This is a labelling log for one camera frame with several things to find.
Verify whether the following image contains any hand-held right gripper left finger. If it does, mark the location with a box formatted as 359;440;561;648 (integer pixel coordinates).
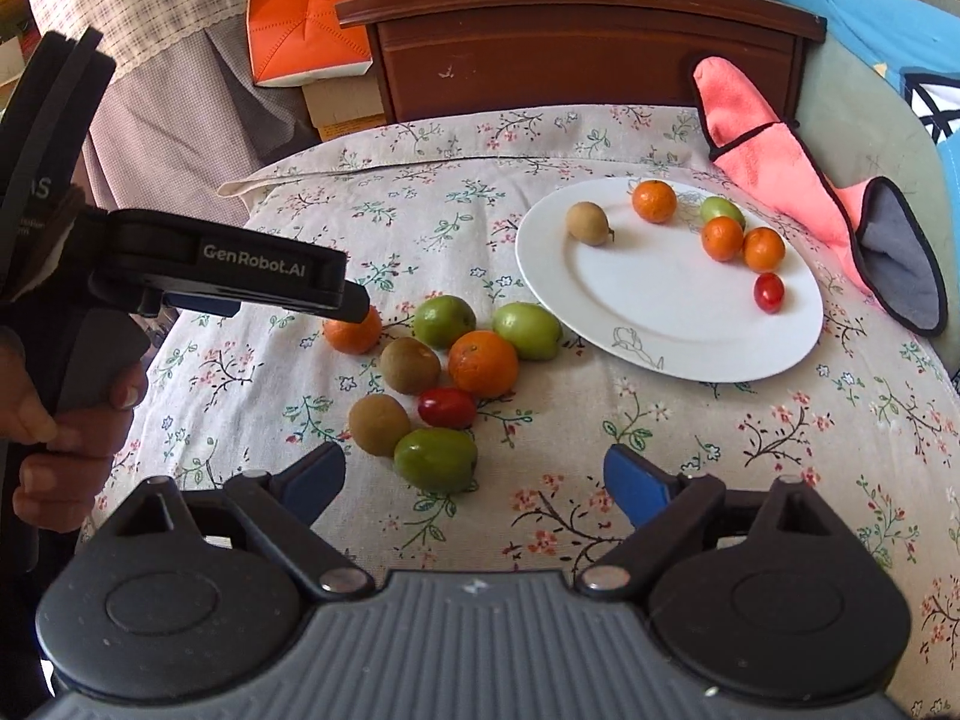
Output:
94;441;374;599

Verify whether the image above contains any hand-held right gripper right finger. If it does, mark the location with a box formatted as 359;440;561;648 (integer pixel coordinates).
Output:
574;444;856;599

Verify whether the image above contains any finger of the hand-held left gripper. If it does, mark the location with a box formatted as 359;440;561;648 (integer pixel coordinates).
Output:
90;208;371;322

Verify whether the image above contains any brown kiwi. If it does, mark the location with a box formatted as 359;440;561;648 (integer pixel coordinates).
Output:
348;394;412;458
565;200;617;247
379;337;442;395

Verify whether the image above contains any green jujube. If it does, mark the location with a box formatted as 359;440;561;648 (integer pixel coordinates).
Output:
394;427;479;495
700;196;747;230
412;295;478;350
492;301;563;361

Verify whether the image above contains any mandarin orange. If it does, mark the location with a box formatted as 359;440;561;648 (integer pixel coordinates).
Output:
631;179;678;225
742;226;786;274
323;305;383;356
701;216;745;263
448;330;520;399

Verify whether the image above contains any white plate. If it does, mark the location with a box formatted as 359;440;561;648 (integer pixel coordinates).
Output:
514;176;824;383

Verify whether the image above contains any person's left hand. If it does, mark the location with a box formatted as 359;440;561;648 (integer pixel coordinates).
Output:
0;330;149;537

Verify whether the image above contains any floral tablecloth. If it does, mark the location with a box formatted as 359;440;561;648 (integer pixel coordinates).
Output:
82;103;960;720

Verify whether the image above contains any grey-lilac waffle cloth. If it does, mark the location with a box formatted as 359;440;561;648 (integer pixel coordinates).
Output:
79;15;323;211

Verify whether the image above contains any brown cardboard box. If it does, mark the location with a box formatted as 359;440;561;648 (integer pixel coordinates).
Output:
300;67;391;143

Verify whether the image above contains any orange carton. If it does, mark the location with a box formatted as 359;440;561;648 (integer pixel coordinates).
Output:
246;0;374;87

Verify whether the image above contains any pink cloth with black trim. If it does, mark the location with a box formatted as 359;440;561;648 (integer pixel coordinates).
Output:
691;54;949;338

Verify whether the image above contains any brown wooden nightstand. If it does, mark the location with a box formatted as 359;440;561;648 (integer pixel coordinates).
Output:
335;0;827;125

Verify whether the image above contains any green cushion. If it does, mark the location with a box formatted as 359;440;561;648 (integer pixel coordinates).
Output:
795;30;960;391

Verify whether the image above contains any blue plush cushion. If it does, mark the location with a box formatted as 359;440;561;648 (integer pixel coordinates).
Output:
712;0;960;158

